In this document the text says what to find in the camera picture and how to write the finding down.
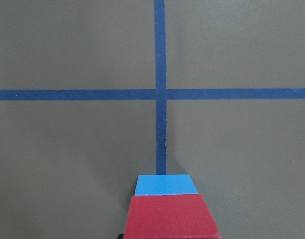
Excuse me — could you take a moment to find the blue cube block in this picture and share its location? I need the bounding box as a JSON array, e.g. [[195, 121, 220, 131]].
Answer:
[[134, 174, 198, 196]]

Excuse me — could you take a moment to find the red cube block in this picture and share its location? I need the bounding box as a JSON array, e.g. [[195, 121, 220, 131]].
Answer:
[[123, 194, 221, 239]]

